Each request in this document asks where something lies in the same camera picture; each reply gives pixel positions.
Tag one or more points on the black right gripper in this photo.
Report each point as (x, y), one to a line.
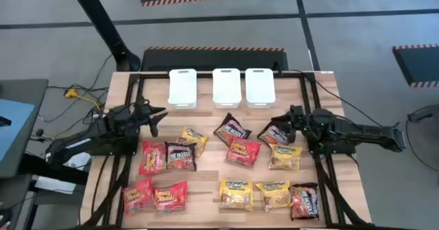
(301, 120)

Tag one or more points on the white paper sheet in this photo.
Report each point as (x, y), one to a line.
(55, 184)
(78, 161)

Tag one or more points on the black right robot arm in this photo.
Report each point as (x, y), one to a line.
(360, 134)

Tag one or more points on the black chair base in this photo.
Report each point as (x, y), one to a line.
(423, 113)

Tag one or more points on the yellow power plug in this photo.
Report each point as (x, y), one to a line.
(71, 93)

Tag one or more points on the black Fire Noodle packet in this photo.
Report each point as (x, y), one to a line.
(232, 129)
(272, 135)
(304, 202)
(181, 156)

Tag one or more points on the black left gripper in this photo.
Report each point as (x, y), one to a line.
(140, 115)

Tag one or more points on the blue desk pad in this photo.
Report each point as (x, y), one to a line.
(17, 130)

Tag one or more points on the white plastic bin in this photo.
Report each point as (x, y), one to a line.
(226, 87)
(182, 87)
(260, 87)

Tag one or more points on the red Saucy Noods packet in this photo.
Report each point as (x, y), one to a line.
(152, 157)
(170, 197)
(138, 195)
(243, 151)

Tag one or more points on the black camera stand pole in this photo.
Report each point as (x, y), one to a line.
(103, 24)

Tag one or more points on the small black device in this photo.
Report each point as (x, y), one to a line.
(4, 121)

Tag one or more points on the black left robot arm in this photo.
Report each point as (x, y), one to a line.
(79, 144)

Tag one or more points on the grey desk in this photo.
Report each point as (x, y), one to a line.
(34, 92)

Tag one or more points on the yellow Maruchan ramen packet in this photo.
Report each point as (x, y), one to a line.
(195, 139)
(236, 194)
(275, 194)
(285, 157)

